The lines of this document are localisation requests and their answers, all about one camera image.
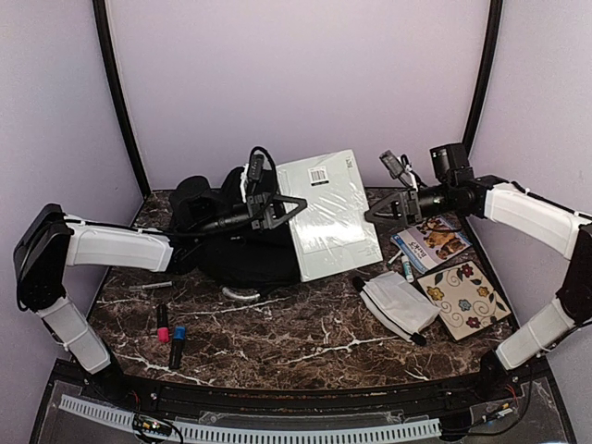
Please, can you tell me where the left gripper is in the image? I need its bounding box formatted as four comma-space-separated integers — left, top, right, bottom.
193, 190, 306, 244

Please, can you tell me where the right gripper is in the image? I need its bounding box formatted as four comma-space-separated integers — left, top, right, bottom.
364, 181, 455, 228

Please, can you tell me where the pale green notebook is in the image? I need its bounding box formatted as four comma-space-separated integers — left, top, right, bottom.
277, 150, 383, 282

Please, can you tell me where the dog picture book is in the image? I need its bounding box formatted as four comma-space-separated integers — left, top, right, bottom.
390, 216, 471, 275

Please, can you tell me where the black backpack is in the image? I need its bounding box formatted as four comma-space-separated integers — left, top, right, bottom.
166, 166, 300, 292

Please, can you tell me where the white fabric pouch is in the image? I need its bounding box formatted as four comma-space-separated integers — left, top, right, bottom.
351, 271, 440, 347

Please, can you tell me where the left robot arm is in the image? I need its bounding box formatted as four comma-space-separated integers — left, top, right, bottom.
13, 191, 300, 403

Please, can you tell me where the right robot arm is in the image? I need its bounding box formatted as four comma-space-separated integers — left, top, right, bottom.
364, 143, 591, 401

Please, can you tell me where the small white marker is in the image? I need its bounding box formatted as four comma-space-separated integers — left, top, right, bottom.
387, 251, 402, 265

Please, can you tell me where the green cap glue stick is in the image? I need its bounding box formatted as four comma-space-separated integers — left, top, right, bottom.
401, 254, 414, 283

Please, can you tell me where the green tip white pen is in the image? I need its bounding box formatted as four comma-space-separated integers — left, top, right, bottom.
129, 281, 173, 291

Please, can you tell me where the floral ceramic tile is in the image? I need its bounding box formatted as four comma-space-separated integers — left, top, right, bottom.
418, 261, 512, 341

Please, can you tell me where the pink cap black marker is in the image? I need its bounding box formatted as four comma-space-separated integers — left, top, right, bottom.
156, 304, 169, 343

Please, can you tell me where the blue cap black marker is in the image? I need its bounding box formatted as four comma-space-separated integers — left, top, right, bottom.
168, 326, 186, 370

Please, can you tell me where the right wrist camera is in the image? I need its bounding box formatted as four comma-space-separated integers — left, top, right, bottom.
379, 150, 419, 191

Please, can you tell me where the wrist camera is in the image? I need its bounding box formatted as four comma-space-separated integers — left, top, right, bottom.
240, 154, 265, 204
379, 150, 419, 191

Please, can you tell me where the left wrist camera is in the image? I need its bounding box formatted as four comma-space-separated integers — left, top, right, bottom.
240, 154, 265, 204

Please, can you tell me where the white slotted cable duct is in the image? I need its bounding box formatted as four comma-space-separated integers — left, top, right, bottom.
58, 395, 441, 443

